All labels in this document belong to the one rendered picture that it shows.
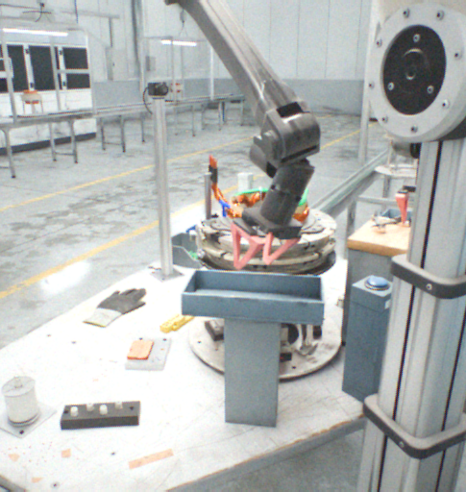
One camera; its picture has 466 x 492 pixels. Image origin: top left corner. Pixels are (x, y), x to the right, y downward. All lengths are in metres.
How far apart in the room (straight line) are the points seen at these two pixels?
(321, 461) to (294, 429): 1.06
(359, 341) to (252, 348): 0.24
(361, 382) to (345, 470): 1.01
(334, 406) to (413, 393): 0.31
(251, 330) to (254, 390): 0.13
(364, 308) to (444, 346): 0.28
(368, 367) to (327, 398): 0.12
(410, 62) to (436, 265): 0.26
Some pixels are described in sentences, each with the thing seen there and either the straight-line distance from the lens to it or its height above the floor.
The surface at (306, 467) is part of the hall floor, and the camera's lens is 2.01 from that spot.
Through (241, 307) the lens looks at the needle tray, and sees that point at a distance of 0.82.
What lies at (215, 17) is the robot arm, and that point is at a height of 1.51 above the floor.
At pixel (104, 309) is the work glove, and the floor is 0.79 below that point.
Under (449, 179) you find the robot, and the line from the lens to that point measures 0.65.
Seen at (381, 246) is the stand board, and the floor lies 1.06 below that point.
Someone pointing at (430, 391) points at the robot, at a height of 1.00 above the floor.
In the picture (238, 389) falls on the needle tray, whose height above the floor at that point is 0.86.
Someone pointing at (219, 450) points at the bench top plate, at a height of 0.78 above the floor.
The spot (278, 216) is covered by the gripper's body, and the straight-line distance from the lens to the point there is 0.78.
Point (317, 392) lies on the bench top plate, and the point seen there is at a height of 0.78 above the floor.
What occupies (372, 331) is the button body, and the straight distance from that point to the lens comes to 0.97.
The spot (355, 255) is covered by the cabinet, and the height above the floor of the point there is 1.03.
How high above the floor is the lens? 1.43
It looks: 21 degrees down
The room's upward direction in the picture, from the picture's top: straight up
